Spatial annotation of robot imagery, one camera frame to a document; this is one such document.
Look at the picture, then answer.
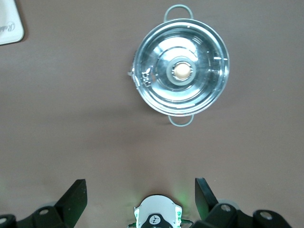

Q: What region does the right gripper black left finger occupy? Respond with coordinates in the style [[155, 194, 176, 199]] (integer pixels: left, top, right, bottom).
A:
[[0, 179, 88, 228]]

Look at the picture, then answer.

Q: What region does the glass pot lid with knob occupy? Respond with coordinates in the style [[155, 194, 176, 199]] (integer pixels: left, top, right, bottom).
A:
[[132, 18, 230, 117]]

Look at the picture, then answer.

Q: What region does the brown table cover mat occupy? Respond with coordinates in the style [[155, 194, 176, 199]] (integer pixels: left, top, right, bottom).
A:
[[0, 0, 304, 228]]

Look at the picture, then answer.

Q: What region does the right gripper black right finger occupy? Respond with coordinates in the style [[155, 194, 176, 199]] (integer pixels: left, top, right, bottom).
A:
[[193, 177, 293, 228]]

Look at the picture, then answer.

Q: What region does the beige rabbit print tray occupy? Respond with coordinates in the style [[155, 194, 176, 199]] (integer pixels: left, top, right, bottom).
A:
[[0, 0, 25, 46]]

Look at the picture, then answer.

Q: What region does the steel cooking pot with handles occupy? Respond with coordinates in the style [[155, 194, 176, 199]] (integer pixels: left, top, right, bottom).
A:
[[127, 4, 230, 127]]

